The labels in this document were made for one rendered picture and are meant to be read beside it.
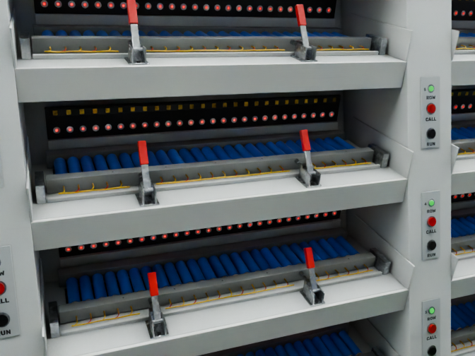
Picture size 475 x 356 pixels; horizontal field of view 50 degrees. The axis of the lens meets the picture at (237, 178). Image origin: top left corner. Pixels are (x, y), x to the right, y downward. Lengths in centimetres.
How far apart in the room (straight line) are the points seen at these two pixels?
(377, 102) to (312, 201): 25
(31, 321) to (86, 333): 10
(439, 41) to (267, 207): 42
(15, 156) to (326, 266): 55
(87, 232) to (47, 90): 20
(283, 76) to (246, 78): 6
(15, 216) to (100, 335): 22
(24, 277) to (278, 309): 39
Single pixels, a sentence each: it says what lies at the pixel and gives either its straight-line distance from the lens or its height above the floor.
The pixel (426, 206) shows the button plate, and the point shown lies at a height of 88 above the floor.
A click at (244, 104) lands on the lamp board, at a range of 93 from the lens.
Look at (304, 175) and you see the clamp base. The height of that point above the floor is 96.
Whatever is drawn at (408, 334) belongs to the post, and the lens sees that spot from 100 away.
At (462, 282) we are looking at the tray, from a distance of 105.
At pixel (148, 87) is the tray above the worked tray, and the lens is 73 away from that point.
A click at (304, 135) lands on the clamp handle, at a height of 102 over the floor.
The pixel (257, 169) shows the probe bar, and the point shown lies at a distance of 85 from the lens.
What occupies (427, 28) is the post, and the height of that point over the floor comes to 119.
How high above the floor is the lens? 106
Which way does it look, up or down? 7 degrees down
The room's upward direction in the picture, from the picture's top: 3 degrees counter-clockwise
